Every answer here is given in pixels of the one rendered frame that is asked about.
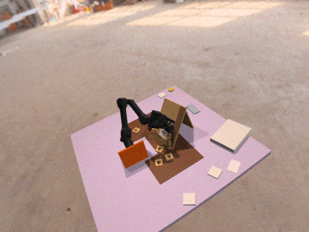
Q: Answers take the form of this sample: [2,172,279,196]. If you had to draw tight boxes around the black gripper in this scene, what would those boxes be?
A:
[157,120,173,133]

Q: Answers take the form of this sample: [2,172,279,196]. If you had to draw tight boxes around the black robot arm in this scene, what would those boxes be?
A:
[116,97,167,148]

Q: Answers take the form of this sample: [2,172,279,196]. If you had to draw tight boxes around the grey flat rectangular tile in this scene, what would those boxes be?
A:
[186,104,200,114]

